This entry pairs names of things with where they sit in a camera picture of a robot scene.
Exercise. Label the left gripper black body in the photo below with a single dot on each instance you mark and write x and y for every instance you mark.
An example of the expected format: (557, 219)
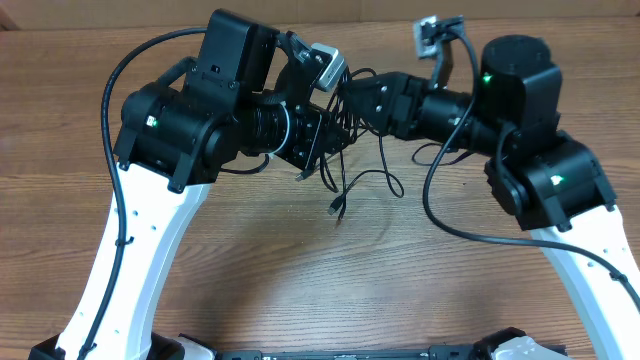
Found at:
(304, 138)

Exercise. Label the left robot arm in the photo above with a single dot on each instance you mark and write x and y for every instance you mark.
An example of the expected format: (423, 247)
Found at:
(248, 91)

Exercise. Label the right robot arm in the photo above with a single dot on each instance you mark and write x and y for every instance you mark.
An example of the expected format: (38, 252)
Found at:
(552, 184)

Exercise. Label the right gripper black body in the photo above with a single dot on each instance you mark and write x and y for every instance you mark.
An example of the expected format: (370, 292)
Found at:
(414, 91)

